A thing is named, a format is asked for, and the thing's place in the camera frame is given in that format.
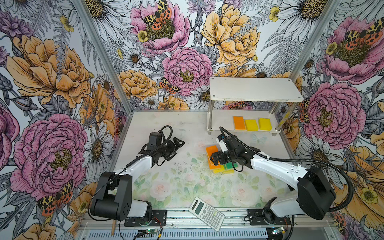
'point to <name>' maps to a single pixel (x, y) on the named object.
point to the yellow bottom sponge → (222, 170)
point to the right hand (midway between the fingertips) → (218, 159)
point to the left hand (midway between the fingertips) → (181, 150)
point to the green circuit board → (152, 231)
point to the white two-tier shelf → (253, 98)
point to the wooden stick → (113, 227)
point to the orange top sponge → (239, 123)
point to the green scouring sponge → (229, 165)
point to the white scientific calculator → (207, 213)
